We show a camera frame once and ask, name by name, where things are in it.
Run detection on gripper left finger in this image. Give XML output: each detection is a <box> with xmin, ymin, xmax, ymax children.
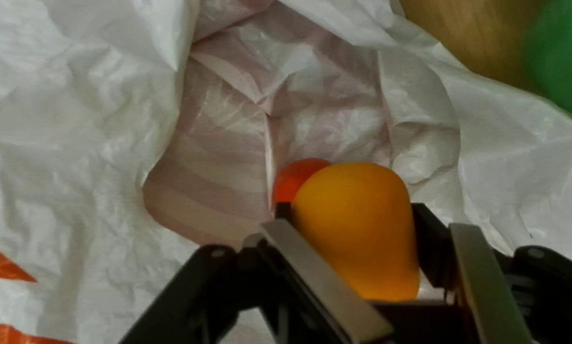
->
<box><xmin>119</xmin><ymin>200</ymin><xmax>396</xmax><ymax>344</ymax></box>

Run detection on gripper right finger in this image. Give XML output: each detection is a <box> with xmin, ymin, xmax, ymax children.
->
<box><xmin>411</xmin><ymin>202</ymin><xmax>572</xmax><ymax>344</ymax></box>

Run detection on green toy apple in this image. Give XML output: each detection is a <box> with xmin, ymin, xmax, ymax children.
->
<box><xmin>522</xmin><ymin>0</ymin><xmax>572</xmax><ymax>122</ymax></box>

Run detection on white orange plastic bag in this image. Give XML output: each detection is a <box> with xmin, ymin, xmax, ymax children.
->
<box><xmin>0</xmin><ymin>0</ymin><xmax>572</xmax><ymax>344</ymax></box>

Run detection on orange toy pear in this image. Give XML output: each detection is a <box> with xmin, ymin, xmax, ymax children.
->
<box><xmin>289</xmin><ymin>160</ymin><xmax>423</xmax><ymax>303</ymax></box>

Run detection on small red-orange toy fruit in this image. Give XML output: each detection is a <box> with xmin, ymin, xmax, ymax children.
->
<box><xmin>272</xmin><ymin>156</ymin><xmax>333</xmax><ymax>206</ymax></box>

